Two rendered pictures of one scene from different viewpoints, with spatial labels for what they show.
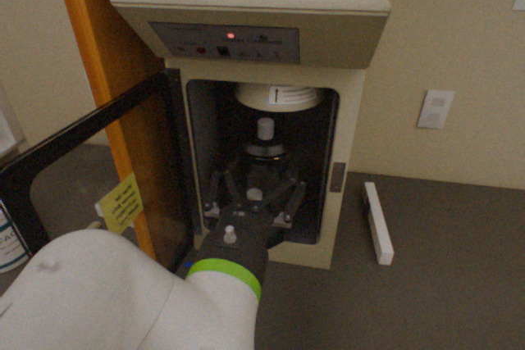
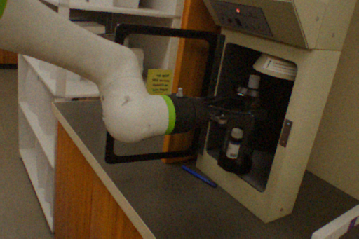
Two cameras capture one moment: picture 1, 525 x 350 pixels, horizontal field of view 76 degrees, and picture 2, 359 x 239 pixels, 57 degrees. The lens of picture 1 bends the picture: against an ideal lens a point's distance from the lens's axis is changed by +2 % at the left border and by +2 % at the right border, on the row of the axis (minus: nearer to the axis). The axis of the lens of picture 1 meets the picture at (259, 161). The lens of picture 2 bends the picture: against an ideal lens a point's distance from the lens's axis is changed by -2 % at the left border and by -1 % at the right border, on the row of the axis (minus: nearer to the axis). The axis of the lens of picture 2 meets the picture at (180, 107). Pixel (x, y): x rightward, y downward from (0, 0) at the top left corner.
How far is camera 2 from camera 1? 0.53 m
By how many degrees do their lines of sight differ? 41
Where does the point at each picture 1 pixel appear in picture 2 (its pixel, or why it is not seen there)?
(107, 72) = (188, 22)
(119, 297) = (117, 57)
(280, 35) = (256, 12)
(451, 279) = not seen: outside the picture
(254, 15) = not seen: outside the picture
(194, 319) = (134, 88)
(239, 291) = (160, 104)
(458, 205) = not seen: outside the picture
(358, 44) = (292, 24)
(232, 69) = (248, 39)
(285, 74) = (271, 47)
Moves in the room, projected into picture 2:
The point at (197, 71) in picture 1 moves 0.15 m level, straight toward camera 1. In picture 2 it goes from (232, 38) to (206, 39)
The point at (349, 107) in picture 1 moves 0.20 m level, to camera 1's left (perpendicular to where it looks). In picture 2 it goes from (301, 78) to (233, 57)
